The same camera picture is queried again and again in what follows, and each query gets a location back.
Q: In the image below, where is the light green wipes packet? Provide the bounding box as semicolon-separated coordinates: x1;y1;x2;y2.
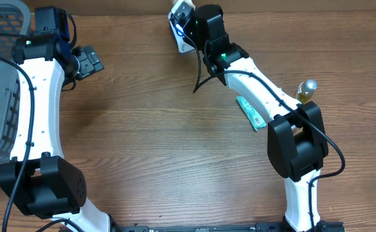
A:
236;96;267;131

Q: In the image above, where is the yellow drink bottle silver cap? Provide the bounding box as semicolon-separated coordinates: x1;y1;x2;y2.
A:
294;79;317;104

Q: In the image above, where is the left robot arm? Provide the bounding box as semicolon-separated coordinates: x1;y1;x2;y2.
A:
0;6;114;231

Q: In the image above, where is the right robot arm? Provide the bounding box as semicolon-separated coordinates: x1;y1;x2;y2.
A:
168;0;342;231

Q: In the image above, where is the white barcode scanner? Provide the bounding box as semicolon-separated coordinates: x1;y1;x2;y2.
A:
168;12;194;53

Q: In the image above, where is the grey plastic mesh basket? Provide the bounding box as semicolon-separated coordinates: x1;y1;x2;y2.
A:
0;0;31;164

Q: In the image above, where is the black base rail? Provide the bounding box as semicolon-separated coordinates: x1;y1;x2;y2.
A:
110;220;346;232

